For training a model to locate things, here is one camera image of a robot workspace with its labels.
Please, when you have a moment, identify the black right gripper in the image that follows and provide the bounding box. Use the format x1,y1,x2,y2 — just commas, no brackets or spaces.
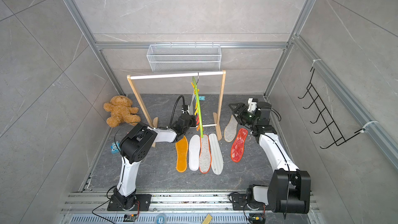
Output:
230,104,259,128

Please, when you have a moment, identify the grey felt yellow-edged insole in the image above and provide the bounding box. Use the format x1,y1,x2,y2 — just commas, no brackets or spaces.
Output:
224,115,238,143

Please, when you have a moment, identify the white foam insole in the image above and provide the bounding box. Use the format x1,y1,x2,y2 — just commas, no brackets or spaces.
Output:
189,135,201,171

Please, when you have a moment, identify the yellow fuzzy insole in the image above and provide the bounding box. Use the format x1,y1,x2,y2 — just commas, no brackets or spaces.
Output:
175,136,189,173

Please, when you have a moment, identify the red orange-edged insole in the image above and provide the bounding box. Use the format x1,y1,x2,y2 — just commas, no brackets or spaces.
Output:
231,128,248,163

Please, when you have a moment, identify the grey felt orange-edged insole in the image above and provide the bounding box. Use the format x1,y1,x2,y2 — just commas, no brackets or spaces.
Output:
199,134,211,174

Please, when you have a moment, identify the grey striped insole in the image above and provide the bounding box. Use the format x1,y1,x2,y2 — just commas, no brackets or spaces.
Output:
209,133,223,175
190,91,196,115

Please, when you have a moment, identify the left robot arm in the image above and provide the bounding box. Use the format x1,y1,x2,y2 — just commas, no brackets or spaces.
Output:
106,95,197,211

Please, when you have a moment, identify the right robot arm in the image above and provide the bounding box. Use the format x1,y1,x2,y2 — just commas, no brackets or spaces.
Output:
229,98,311,214

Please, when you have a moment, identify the green round clip hanger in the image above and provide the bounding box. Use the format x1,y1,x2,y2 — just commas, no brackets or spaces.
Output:
192,76,204,138

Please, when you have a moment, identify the brown teddy bear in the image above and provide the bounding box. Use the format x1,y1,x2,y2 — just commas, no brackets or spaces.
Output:
103,95,141,128

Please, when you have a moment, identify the teal robot toy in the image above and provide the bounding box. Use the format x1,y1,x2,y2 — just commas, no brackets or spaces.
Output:
111,142,120,154

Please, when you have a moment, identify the wooden clothes rack frame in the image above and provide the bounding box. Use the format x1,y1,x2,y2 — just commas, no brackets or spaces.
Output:
126,69,227,148

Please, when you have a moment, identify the white wire mesh basket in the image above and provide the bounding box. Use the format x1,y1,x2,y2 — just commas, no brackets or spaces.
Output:
147,44,222,72

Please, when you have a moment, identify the black wall hook rack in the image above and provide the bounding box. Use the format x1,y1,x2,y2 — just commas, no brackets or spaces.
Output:
297,67,377,150

